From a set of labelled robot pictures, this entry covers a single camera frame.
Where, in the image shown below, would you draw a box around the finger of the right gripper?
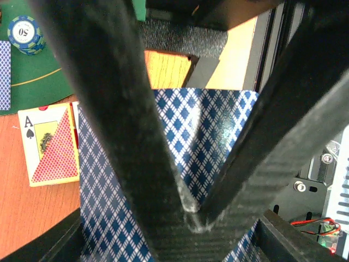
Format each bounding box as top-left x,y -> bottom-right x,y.
28,1 -> 200,261
200,0 -> 349,262

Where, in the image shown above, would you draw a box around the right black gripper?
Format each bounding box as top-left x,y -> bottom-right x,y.
136,0 -> 287,59

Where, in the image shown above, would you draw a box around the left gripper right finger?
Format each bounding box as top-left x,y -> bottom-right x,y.
256,210 -> 344,261

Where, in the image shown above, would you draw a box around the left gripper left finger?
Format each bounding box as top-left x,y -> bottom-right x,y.
1,209 -> 84,261

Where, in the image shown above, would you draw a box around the teal chip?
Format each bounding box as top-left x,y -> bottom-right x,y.
7,15 -> 46,56

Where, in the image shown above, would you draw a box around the face-down cards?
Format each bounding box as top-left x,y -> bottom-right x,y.
0,40 -> 11,111

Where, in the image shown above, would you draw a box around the grey card box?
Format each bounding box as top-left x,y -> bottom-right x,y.
74,88 -> 258,261

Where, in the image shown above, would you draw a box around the green controller board with LEDs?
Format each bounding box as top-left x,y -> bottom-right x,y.
290,217 -> 343,253

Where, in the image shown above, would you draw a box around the black aluminium frame rail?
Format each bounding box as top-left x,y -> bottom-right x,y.
237,1 -> 348,217

